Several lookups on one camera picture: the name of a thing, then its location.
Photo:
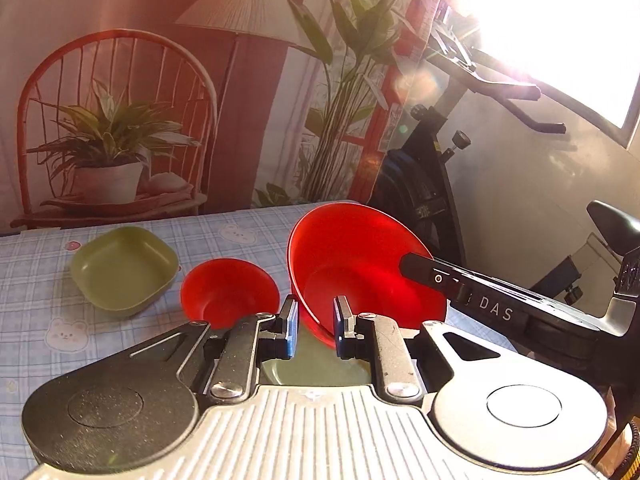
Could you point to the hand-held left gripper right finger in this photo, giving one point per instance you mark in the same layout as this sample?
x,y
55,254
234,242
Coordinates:
x,y
341,331

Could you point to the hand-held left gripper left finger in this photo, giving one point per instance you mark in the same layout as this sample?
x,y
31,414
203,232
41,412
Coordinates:
x,y
292,331

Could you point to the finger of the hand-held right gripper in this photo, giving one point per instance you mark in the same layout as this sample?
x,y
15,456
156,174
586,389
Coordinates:
x,y
465,287

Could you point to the green plate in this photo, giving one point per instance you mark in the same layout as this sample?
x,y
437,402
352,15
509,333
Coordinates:
x,y
312,366

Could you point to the large red bowl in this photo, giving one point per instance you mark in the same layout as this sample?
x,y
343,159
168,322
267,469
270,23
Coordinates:
x,y
350,260

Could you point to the small red bowl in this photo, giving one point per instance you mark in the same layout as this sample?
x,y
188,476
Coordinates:
x,y
225,292

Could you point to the black exercise bike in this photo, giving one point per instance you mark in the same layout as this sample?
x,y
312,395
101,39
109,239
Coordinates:
x,y
425,180

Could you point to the green square bowl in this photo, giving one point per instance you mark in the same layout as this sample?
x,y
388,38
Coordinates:
x,y
120,270

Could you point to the bright window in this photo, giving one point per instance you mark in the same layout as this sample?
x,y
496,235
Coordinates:
x,y
575,35

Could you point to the printed wall backdrop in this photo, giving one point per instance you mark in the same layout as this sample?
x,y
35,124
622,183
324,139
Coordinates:
x,y
250,135

